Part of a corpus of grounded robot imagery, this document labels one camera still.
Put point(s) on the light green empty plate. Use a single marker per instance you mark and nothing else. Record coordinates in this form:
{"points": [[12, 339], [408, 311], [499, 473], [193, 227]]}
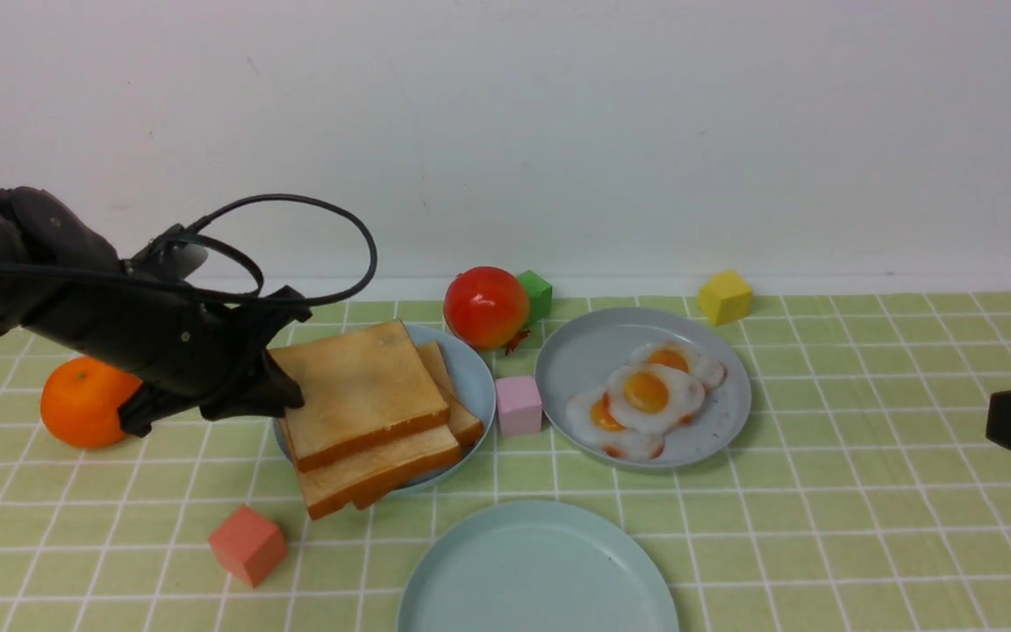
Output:
{"points": [[536, 565]]}

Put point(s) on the grey plate with eggs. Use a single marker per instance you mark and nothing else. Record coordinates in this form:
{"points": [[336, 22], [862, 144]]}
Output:
{"points": [[581, 355]]}

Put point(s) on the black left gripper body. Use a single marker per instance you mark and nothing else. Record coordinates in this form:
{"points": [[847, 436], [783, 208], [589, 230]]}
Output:
{"points": [[140, 331]]}

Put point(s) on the fried egg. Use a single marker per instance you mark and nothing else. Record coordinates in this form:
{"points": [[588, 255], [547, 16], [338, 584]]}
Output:
{"points": [[589, 419], [653, 398], [707, 369]]}

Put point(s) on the green cube block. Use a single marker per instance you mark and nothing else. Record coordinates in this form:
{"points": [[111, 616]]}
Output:
{"points": [[540, 295]]}

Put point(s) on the orange mandarin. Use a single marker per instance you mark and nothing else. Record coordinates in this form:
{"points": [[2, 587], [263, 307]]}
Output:
{"points": [[80, 401]]}

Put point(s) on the light blue bread plate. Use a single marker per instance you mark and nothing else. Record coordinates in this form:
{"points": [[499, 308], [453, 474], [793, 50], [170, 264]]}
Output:
{"points": [[475, 387]]}

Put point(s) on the salmon cube block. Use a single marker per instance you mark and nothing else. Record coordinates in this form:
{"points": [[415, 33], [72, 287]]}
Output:
{"points": [[249, 546]]}

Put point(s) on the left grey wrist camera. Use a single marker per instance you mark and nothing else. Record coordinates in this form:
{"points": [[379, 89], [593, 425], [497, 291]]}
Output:
{"points": [[166, 258]]}

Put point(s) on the yellow cube block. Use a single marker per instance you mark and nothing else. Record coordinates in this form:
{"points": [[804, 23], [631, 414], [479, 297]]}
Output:
{"points": [[725, 298]]}

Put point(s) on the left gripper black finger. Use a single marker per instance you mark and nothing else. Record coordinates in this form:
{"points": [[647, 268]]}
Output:
{"points": [[250, 383]]}

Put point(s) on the red apple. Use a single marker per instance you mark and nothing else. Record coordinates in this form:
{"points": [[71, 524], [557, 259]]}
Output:
{"points": [[488, 309]]}

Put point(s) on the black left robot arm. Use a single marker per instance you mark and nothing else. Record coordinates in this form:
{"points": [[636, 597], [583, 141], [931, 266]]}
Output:
{"points": [[37, 230]]}

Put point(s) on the toast slice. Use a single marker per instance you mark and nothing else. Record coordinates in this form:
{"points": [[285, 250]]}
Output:
{"points": [[361, 389], [365, 477], [466, 427]]}

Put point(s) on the green checkered tablecloth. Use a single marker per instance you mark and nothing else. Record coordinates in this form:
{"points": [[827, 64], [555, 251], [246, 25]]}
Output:
{"points": [[861, 495]]}

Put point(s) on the pink cube block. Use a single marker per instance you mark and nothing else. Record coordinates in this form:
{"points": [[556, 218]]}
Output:
{"points": [[520, 410]]}

